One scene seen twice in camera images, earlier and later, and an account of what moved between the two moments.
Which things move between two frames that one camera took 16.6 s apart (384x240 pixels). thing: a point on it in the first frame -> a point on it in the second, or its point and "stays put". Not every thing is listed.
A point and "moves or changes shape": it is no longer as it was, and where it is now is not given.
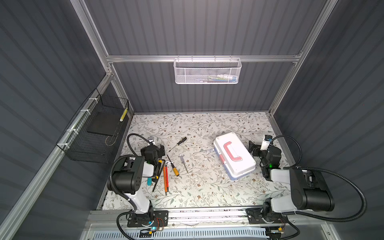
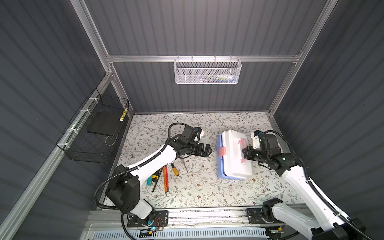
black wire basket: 90,137 stays put
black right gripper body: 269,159 -> 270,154
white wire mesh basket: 207,71 stays put
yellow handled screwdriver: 175,169 stays put
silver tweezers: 181,157 stays put
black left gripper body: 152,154 -> 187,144
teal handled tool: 149,181 stays put
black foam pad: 105,123 stays put
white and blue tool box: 234,155 moves or changes shape
